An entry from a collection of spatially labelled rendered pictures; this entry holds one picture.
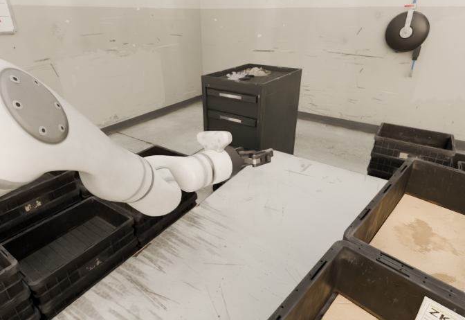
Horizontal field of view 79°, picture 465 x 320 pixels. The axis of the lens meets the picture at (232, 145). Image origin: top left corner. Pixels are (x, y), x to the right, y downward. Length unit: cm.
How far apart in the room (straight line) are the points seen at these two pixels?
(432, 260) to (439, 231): 10
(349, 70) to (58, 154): 345
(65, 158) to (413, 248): 64
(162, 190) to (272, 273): 39
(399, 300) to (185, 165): 40
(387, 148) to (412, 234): 121
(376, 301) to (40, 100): 50
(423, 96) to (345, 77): 80
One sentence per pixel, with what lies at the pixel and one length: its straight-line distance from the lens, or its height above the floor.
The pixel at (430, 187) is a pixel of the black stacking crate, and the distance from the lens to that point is 86.
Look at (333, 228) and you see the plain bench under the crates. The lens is 90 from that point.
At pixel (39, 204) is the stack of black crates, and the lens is 152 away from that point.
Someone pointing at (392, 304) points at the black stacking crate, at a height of 87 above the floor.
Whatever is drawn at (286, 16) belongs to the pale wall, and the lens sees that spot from 379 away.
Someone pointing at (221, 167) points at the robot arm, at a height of 97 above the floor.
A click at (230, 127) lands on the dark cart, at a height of 59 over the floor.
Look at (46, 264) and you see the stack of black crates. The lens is 139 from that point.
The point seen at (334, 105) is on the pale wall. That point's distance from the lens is 370.
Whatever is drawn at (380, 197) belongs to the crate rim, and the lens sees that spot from 64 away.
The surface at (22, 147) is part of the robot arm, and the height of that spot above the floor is 118.
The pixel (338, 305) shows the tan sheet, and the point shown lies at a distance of 55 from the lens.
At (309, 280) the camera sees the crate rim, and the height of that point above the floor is 93.
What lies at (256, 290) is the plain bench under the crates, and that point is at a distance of 71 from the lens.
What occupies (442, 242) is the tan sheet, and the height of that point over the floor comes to 83.
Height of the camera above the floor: 126
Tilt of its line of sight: 25 degrees down
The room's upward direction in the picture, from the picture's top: straight up
